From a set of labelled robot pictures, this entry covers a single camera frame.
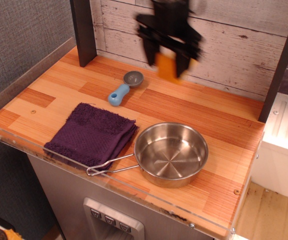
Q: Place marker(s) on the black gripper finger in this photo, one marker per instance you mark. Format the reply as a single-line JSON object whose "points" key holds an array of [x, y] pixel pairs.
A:
{"points": [[151, 48], [182, 61]]}

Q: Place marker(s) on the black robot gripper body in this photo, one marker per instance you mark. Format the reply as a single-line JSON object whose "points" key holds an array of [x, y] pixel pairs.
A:
{"points": [[169, 25]]}

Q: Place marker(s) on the orange cheese wedge toy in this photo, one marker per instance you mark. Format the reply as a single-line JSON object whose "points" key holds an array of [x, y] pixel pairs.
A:
{"points": [[166, 68]]}

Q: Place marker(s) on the blue grey toy scoop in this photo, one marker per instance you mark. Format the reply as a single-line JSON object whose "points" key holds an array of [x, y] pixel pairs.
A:
{"points": [[131, 79]]}

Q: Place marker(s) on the white toy sink unit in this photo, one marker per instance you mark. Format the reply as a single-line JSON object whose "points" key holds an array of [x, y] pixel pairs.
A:
{"points": [[270, 167]]}

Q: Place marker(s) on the stainless steel pan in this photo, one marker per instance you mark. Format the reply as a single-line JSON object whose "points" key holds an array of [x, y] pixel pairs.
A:
{"points": [[170, 154]]}

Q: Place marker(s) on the purple folded towel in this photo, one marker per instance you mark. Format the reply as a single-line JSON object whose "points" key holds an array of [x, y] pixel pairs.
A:
{"points": [[92, 136]]}

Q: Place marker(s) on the silver dispenser button panel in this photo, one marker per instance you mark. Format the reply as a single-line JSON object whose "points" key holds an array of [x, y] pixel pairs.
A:
{"points": [[106, 223]]}

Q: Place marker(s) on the orange object bottom left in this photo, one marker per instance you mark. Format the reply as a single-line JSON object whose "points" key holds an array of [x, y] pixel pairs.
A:
{"points": [[12, 235]]}

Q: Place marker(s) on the dark right shelf post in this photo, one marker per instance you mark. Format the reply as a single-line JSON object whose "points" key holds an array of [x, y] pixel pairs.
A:
{"points": [[275, 84]]}

